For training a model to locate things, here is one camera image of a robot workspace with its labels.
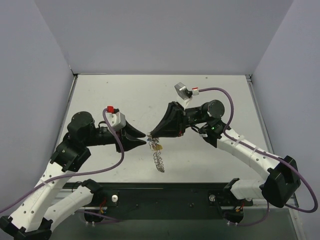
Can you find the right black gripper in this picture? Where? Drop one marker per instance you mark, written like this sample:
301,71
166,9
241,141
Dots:
178,121

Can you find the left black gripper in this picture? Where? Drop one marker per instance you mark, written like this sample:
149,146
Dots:
122,139

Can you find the metal disc keyring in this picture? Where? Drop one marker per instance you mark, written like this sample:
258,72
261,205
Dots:
156,154

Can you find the yellow key tag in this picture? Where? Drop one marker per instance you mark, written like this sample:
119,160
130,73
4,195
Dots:
157,147

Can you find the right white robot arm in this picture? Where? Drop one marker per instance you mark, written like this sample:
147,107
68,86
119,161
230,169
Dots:
279,178

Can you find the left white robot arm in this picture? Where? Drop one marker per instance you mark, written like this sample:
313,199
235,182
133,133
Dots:
37,216

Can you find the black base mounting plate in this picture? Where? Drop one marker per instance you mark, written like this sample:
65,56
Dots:
164,201

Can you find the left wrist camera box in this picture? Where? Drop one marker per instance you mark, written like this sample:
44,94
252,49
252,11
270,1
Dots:
116,119

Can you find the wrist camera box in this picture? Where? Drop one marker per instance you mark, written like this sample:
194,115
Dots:
116,119
184,94

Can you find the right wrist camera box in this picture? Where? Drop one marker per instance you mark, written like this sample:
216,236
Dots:
184,94

